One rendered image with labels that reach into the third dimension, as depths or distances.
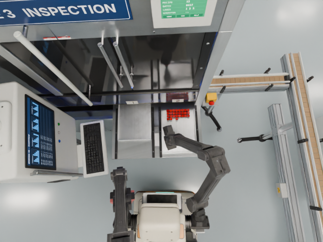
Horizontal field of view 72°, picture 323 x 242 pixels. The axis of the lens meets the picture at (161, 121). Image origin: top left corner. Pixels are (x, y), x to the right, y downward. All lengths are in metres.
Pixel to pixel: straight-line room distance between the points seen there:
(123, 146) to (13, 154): 0.78
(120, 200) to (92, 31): 0.74
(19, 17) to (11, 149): 0.61
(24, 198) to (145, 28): 2.53
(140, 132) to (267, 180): 1.61
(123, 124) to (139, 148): 0.23
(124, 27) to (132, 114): 0.98
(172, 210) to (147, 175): 1.38
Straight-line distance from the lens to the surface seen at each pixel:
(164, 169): 2.58
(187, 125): 1.75
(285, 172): 2.26
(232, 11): 0.91
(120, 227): 1.04
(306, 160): 1.91
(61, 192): 2.85
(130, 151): 1.73
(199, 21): 0.89
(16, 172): 1.26
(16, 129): 1.30
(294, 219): 2.30
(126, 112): 1.81
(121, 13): 0.86
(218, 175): 1.03
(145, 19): 0.89
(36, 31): 1.04
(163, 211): 1.25
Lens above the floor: 2.58
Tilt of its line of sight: 75 degrees down
